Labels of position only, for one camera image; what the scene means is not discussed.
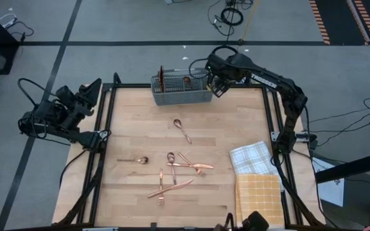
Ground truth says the black rounded object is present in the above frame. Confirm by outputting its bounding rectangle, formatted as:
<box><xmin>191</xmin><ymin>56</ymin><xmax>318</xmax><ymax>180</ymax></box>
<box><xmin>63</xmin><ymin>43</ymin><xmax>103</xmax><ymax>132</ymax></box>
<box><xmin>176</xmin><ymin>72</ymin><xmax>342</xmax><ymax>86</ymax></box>
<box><xmin>213</xmin><ymin>210</ymin><xmax>270</xmax><ymax>231</ymax></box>

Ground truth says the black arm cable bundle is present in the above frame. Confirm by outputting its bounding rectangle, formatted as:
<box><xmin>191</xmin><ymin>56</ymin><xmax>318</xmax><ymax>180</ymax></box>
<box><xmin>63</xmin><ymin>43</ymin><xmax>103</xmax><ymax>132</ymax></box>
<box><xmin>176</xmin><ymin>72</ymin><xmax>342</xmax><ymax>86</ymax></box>
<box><xmin>58</xmin><ymin>148</ymin><xmax>105</xmax><ymax>225</ymax></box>
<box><xmin>272</xmin><ymin>150</ymin><xmax>326</xmax><ymax>227</ymax></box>

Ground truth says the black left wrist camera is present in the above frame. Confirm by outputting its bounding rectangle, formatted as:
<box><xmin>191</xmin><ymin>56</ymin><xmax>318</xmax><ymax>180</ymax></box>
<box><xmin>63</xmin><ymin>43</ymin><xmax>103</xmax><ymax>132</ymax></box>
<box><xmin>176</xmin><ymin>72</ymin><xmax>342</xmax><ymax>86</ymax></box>
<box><xmin>55</xmin><ymin>85</ymin><xmax>76</xmax><ymax>103</ymax></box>

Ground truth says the black desk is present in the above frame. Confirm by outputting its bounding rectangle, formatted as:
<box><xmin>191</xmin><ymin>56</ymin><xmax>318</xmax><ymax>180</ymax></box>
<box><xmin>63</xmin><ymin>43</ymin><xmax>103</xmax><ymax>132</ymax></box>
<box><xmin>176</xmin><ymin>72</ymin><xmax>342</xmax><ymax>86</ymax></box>
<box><xmin>313</xmin><ymin>149</ymin><xmax>370</xmax><ymax>184</ymax></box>

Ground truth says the black aluminium table frame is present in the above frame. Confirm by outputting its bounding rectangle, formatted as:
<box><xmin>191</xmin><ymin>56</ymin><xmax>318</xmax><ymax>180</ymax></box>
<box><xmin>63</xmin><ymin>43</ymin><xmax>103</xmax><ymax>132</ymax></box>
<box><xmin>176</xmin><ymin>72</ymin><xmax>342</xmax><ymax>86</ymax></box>
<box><xmin>56</xmin><ymin>72</ymin><xmax>326</xmax><ymax>230</ymax></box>

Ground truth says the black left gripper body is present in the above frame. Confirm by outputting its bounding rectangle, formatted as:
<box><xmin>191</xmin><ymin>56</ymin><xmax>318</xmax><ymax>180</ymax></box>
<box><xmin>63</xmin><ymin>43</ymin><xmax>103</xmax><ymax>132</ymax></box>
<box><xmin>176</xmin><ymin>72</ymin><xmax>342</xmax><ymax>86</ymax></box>
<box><xmin>45</xmin><ymin>92</ymin><xmax>93</xmax><ymax>129</ymax></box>

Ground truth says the yellow hanging cable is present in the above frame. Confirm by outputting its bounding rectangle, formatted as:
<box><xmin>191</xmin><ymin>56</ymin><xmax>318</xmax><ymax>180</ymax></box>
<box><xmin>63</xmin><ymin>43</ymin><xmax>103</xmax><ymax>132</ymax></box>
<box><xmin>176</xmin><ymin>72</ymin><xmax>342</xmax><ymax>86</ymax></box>
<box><xmin>241</xmin><ymin>0</ymin><xmax>257</xmax><ymax>42</ymax></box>

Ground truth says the orange plaid dish towel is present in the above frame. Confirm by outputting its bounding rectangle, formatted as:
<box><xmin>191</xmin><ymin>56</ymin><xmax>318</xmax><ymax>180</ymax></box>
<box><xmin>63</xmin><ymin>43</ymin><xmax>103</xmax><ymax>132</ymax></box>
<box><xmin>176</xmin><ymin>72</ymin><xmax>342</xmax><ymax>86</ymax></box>
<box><xmin>235</xmin><ymin>173</ymin><xmax>286</xmax><ymax>229</ymax></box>

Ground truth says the grey plastic cutlery basket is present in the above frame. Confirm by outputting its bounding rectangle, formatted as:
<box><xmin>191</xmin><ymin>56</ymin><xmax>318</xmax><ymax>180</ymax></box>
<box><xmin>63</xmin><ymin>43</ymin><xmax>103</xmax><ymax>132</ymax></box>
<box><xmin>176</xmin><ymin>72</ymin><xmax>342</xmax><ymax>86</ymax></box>
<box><xmin>150</xmin><ymin>67</ymin><xmax>214</xmax><ymax>107</ymax></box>

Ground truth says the white paper sheet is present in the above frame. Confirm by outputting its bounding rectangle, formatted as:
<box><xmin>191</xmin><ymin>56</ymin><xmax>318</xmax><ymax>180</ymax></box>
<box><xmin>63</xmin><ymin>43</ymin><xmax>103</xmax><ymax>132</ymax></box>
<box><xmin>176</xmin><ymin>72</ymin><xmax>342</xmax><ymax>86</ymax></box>
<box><xmin>312</xmin><ymin>157</ymin><xmax>346</xmax><ymax>208</ymax></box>

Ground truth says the copper fork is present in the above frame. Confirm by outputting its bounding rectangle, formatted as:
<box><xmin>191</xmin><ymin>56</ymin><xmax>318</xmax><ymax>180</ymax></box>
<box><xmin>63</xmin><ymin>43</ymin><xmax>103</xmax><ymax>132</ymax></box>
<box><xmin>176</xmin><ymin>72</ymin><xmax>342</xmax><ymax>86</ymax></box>
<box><xmin>177</xmin><ymin>151</ymin><xmax>204</xmax><ymax>176</ymax></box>
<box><xmin>157</xmin><ymin>167</ymin><xmax>166</xmax><ymax>207</ymax></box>

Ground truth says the white cable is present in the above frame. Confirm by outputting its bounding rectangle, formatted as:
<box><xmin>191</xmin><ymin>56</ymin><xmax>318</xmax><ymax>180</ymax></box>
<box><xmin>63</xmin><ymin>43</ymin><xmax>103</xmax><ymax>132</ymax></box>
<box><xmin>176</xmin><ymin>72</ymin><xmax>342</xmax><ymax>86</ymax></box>
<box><xmin>0</xmin><ymin>12</ymin><xmax>18</xmax><ymax>29</ymax></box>

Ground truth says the thin black cable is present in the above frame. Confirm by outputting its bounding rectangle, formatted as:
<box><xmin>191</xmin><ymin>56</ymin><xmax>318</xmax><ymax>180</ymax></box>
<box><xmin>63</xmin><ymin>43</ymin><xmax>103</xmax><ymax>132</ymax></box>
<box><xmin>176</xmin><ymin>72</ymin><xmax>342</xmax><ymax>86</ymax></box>
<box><xmin>4</xmin><ymin>19</ymin><xmax>35</xmax><ymax>43</ymax></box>

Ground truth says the small coiled black cable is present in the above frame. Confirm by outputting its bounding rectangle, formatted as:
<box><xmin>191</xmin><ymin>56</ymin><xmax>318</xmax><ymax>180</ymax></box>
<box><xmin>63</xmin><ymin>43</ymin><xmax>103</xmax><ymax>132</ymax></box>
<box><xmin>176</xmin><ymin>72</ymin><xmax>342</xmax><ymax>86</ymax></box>
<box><xmin>219</xmin><ymin>6</ymin><xmax>245</xmax><ymax>27</ymax></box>

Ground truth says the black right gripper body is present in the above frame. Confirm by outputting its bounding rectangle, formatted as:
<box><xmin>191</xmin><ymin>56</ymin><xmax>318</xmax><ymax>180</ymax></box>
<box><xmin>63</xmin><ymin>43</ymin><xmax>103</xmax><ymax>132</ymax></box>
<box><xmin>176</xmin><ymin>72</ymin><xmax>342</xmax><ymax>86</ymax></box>
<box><xmin>205</xmin><ymin>53</ymin><xmax>247</xmax><ymax>83</ymax></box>

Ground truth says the white plaid dish towel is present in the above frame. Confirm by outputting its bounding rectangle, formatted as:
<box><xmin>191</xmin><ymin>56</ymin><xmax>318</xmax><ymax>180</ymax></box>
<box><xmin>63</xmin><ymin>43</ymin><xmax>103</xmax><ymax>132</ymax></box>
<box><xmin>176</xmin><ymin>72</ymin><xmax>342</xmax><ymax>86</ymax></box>
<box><xmin>229</xmin><ymin>141</ymin><xmax>284</xmax><ymax>192</ymax></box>

